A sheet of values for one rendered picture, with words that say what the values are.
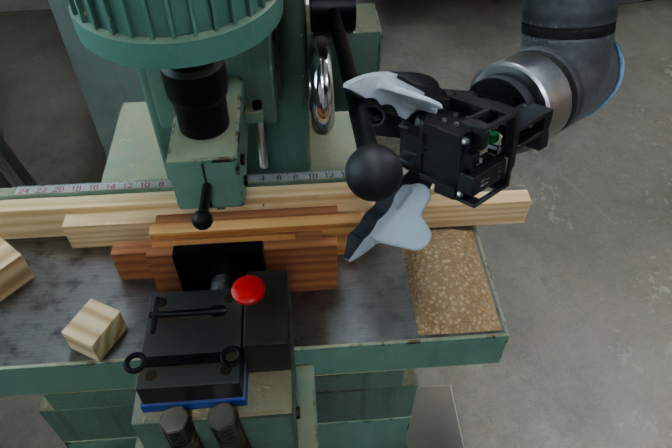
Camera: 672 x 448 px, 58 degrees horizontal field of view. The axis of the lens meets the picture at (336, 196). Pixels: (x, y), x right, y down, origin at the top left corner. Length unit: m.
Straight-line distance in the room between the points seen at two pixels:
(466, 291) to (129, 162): 0.60
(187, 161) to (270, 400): 0.24
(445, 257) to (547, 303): 1.19
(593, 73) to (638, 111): 1.98
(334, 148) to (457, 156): 0.52
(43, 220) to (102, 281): 0.11
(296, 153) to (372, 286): 0.29
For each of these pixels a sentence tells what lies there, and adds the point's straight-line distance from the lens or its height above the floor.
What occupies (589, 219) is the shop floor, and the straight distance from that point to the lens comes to 2.12.
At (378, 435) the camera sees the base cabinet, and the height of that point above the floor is 0.66.
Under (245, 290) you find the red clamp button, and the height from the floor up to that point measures 1.03.
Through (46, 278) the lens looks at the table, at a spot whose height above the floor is 0.90.
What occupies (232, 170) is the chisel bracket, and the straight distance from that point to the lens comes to 0.61.
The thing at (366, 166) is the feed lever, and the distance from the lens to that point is 0.35.
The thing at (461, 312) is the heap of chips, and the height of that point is 0.92.
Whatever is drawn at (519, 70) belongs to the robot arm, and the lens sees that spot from 0.58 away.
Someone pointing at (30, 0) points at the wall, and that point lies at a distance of 3.27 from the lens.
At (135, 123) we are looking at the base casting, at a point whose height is 0.80.
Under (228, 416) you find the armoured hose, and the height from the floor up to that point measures 0.97.
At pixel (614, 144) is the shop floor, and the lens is 2.44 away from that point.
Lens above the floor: 1.47
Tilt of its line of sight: 46 degrees down
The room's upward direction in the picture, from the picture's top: straight up
